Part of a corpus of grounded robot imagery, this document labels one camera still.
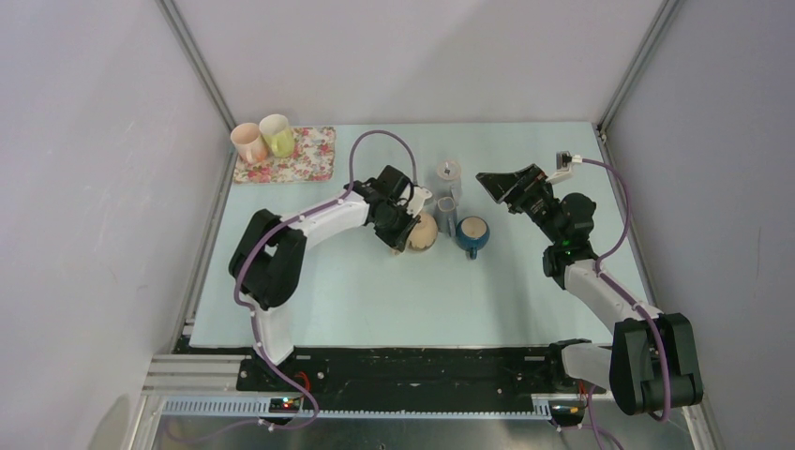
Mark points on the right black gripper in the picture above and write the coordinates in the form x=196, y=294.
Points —
x=517, y=187

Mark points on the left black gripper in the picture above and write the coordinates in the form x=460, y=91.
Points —
x=398, y=239

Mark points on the beige ceramic mug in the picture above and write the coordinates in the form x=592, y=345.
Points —
x=422, y=237

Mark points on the grey mug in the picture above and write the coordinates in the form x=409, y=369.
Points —
x=446, y=215
x=449, y=175

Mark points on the blue ceramic mug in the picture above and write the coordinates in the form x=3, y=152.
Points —
x=472, y=234

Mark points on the yellow ceramic mug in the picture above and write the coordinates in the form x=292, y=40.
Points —
x=278, y=135

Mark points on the pink ceramic mug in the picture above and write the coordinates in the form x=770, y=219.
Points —
x=249, y=143

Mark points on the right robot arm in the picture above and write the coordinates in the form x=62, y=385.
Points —
x=652, y=364

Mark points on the floral placemat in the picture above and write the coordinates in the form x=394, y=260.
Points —
x=312, y=160

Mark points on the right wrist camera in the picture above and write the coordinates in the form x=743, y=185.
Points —
x=565, y=164

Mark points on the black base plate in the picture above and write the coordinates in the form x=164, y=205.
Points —
x=504, y=378

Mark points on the grey cable duct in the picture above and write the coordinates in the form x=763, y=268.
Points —
x=271, y=407

